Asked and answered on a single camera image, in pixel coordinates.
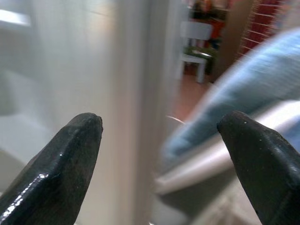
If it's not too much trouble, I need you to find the blue towel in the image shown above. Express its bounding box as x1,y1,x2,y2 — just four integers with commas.
161,27,300,163

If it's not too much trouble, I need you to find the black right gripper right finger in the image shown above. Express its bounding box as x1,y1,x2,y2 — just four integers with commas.
216,110,300,225

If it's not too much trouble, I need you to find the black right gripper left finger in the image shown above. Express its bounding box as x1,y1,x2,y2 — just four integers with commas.
0,112,104,225

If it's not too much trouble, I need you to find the white plastic chair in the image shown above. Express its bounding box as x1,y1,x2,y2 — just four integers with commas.
179,21,214,83

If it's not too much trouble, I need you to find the silver fridge with green print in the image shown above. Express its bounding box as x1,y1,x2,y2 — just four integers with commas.
0,0,181,225

